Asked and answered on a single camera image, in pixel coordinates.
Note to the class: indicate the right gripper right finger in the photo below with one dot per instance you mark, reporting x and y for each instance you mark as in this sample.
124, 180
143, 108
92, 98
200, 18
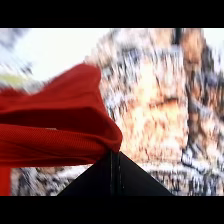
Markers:
136, 181

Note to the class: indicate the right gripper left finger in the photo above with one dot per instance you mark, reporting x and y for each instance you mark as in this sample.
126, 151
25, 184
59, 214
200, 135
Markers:
95, 181

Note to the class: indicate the red T-shirt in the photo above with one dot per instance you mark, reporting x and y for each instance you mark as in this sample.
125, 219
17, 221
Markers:
60, 113

